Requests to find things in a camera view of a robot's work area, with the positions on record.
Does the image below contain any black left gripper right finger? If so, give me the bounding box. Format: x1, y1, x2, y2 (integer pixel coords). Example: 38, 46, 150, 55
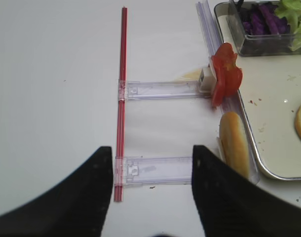
191, 145, 301, 237

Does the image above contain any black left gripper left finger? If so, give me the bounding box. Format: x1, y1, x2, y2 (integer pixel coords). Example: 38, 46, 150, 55
0, 147, 113, 237

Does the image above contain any tomato slice near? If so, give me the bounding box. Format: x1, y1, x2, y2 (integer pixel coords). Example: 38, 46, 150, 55
211, 42, 235, 107

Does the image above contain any tomato slice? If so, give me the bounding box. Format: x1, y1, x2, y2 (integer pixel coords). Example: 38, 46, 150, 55
225, 65, 243, 97
211, 42, 235, 107

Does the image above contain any tomato slice far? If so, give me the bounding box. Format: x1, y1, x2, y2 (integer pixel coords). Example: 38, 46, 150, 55
225, 65, 243, 97

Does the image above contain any green lettuce in container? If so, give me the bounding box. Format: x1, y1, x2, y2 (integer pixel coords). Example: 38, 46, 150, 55
275, 0, 301, 53

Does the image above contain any red rod left side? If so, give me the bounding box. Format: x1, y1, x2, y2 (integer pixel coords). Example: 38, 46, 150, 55
113, 6, 128, 202

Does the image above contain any bun half left side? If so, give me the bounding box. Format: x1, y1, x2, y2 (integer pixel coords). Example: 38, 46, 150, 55
219, 112, 250, 179

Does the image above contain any clear left pusher track near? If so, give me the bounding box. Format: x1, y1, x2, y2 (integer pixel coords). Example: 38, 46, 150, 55
114, 156, 192, 187

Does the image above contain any clear pusher track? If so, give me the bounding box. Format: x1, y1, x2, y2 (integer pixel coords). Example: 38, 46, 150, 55
118, 80, 211, 101
114, 156, 192, 187

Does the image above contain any white left far pusher block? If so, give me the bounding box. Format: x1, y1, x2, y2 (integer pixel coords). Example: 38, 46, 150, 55
198, 67, 217, 93

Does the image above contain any metal serving tray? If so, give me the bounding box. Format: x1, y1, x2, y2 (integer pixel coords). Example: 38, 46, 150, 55
214, 0, 301, 181

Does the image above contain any clear left pusher track far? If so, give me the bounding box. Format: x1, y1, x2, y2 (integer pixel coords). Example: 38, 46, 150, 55
118, 80, 211, 101

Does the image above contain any clear plastic salad container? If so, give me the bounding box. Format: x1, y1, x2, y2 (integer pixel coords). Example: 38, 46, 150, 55
227, 0, 301, 56

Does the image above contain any purple cabbage in container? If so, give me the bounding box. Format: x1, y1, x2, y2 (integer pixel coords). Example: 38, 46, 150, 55
235, 0, 290, 36

